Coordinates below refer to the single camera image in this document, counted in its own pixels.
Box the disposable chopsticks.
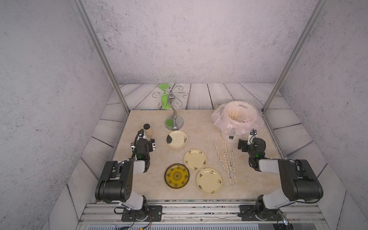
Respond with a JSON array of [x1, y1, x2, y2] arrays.
[[213, 142, 226, 173]]

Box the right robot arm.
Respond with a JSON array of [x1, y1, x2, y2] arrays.
[[238, 138, 324, 221]]

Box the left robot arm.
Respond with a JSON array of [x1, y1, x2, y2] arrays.
[[95, 129, 155, 221]]

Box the wrapped chopsticks on table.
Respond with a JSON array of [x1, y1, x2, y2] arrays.
[[224, 142, 233, 186], [226, 150, 233, 173], [231, 151, 238, 185]]

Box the silver metal hook stand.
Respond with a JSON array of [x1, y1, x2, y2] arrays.
[[152, 85, 190, 131]]

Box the green plastic spoon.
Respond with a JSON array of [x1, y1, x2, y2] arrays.
[[158, 83, 171, 110]]

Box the cream plate with black spot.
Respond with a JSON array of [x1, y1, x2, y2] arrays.
[[166, 130, 188, 149]]

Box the small bottle with black cap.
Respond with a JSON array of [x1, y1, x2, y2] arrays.
[[143, 123, 153, 139]]

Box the cream floral plate middle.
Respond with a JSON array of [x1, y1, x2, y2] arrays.
[[183, 149, 208, 171]]

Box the cream floral plate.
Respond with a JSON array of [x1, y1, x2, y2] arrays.
[[196, 168, 223, 195], [183, 149, 208, 171]]

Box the white bucket with pink bag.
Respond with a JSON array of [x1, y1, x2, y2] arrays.
[[212, 101, 265, 144]]

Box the yellow patterned plate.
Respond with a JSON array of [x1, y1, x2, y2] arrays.
[[164, 163, 190, 189]]

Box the cream floral plate front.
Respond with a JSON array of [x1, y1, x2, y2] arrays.
[[196, 168, 223, 195]]

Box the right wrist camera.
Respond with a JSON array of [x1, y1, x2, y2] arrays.
[[247, 129, 257, 145]]

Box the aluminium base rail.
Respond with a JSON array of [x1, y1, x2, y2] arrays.
[[78, 200, 330, 230]]

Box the left aluminium frame post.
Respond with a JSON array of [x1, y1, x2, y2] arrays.
[[72, 0, 130, 114]]

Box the aluminium frame post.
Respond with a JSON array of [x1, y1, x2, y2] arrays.
[[72, 0, 130, 114], [262, 0, 328, 114]]

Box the right aluminium frame post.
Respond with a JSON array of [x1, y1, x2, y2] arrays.
[[262, 0, 328, 114]]

